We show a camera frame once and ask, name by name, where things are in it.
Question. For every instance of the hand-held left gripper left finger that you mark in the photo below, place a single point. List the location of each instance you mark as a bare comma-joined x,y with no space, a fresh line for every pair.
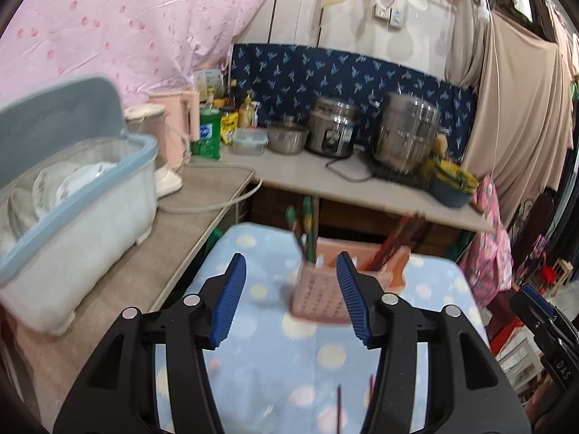
228,303

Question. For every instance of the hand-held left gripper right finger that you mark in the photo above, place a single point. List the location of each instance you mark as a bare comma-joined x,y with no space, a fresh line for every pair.
355,298

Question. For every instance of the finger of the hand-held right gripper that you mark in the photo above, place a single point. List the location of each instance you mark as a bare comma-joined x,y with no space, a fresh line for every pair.
540,307

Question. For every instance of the pink plastic utensil basket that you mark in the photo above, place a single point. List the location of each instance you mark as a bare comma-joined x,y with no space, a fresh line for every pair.
316,294

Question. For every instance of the green chopstick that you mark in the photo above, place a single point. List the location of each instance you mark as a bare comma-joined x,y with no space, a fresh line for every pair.
308,226
293,224

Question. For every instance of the small wooden stool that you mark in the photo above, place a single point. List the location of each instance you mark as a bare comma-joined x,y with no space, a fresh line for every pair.
564,273

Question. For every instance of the white plastic drawer unit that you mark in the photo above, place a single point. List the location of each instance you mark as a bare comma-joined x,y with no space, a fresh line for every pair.
518,361

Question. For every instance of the blue dotted table cloth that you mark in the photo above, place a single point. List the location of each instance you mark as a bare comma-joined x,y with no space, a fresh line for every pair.
280,361

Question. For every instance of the pink floral cloth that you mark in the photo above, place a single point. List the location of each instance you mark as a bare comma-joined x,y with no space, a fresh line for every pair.
491,244

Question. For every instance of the black induction cooker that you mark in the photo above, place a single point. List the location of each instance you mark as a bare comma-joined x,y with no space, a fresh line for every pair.
393,174

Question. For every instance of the blue bowl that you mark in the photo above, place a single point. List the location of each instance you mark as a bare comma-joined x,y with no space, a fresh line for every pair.
450,196

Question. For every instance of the white dish rack with lid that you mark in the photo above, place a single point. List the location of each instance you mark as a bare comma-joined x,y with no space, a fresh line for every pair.
81,244

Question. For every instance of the glass food container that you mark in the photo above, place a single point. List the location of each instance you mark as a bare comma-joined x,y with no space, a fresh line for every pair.
248,142

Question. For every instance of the steel rice cooker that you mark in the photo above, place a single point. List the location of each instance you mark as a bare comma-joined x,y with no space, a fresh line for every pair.
332,131

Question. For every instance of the steel steamer pot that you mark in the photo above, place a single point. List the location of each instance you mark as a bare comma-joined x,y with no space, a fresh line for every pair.
407,135

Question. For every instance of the white blender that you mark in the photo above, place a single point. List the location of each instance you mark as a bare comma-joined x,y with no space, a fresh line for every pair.
156,144

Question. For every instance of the yellow seasoning packet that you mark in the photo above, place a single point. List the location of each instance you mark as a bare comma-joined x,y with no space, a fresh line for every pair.
229,129

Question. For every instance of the steel pot with glass lid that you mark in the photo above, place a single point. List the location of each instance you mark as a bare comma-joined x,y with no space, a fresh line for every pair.
287,138

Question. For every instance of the pink electric kettle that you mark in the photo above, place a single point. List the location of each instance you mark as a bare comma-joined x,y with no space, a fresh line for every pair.
174,131

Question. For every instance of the beige curtain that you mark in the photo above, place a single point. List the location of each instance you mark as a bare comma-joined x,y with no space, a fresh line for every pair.
520,122

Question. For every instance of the white pump bottle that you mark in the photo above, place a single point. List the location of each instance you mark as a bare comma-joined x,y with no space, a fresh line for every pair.
256,115

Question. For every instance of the white floral plate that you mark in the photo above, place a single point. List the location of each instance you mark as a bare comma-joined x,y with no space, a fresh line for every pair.
45,190
83,178

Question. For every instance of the yellow oil bottle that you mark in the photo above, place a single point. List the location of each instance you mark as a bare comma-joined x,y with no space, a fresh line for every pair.
247,113

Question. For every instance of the dark sauce bottle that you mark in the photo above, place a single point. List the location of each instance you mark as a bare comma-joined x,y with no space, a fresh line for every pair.
231,95

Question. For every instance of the blue leaf-print cloth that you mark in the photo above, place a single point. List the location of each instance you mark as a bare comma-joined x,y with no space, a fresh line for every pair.
343,81

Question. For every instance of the white carton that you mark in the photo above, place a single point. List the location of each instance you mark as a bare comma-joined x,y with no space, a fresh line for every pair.
208,83

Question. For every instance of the white hanging bulb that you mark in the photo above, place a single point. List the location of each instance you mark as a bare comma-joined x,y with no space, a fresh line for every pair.
484,11

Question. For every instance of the pink dotted sheet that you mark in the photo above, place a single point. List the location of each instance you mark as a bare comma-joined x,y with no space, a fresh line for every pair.
113,22

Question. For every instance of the white wall switch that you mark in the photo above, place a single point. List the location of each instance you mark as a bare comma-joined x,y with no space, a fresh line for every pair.
396,19

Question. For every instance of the white wall socket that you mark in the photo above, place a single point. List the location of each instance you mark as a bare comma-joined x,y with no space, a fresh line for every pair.
382,12

